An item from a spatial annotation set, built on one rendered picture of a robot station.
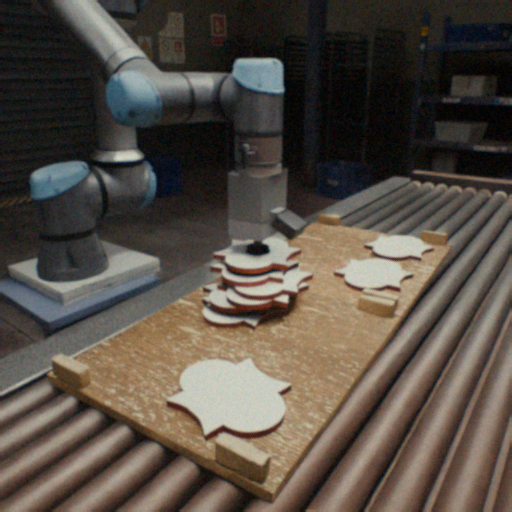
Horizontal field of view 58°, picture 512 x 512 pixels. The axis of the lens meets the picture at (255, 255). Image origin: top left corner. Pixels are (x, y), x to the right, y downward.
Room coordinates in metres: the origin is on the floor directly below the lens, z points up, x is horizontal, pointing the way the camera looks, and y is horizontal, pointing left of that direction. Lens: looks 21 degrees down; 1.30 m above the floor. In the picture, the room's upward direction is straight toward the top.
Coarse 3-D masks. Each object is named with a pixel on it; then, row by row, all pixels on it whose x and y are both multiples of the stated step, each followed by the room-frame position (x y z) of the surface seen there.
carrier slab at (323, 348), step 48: (144, 336) 0.61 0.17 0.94; (192, 336) 0.61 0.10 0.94; (240, 336) 0.61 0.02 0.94; (288, 336) 0.61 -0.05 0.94; (336, 336) 0.61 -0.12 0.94; (384, 336) 0.61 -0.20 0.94; (96, 384) 0.50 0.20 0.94; (144, 384) 0.50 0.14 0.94; (336, 384) 0.50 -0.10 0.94; (144, 432) 0.42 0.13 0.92; (192, 432) 0.41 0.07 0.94; (288, 432) 0.41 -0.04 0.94; (240, 480) 0.35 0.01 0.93; (288, 480) 0.36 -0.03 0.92
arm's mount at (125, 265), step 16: (112, 256) 1.05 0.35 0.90; (128, 256) 1.05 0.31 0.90; (144, 256) 1.04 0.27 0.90; (16, 272) 0.97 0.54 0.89; (32, 272) 0.95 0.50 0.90; (112, 272) 0.94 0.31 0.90; (128, 272) 0.96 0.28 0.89; (144, 272) 0.99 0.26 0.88; (48, 288) 0.88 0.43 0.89; (64, 288) 0.86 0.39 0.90; (80, 288) 0.87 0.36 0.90; (96, 288) 0.90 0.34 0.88; (64, 304) 0.84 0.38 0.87
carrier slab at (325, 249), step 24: (288, 240) 1.05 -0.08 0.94; (312, 240) 1.05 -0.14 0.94; (336, 240) 1.05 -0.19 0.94; (360, 240) 1.05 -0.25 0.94; (312, 264) 0.90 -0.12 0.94; (336, 264) 0.90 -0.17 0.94; (408, 264) 0.90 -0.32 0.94; (432, 264) 0.90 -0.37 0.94; (312, 288) 0.78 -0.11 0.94; (336, 288) 0.78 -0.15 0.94; (408, 288) 0.78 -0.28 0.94
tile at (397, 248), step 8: (376, 240) 1.02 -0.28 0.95; (384, 240) 1.02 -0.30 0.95; (392, 240) 1.02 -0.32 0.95; (400, 240) 1.02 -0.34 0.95; (408, 240) 1.02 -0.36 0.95; (416, 240) 1.02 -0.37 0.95; (368, 248) 0.99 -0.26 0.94; (376, 248) 0.97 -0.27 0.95; (384, 248) 0.97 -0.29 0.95; (392, 248) 0.97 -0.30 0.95; (400, 248) 0.97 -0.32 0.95; (408, 248) 0.97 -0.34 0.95; (416, 248) 0.97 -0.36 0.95; (424, 248) 0.97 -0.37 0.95; (432, 248) 0.98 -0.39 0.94; (376, 256) 0.94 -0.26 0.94; (384, 256) 0.93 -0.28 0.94; (392, 256) 0.92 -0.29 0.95; (400, 256) 0.92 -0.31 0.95; (408, 256) 0.93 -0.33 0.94; (416, 256) 0.92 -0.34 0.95
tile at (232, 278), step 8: (216, 264) 0.74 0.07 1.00; (224, 264) 0.74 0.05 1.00; (288, 264) 0.74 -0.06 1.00; (296, 264) 0.75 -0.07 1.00; (216, 272) 0.73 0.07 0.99; (224, 272) 0.70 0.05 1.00; (232, 272) 0.70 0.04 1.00; (264, 272) 0.70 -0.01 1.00; (272, 272) 0.70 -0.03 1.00; (280, 272) 0.70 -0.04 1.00; (224, 280) 0.69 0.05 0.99; (232, 280) 0.68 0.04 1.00; (240, 280) 0.67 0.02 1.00; (248, 280) 0.67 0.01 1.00; (256, 280) 0.67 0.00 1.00; (264, 280) 0.68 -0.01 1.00; (272, 280) 0.69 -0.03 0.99; (280, 280) 0.68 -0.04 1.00
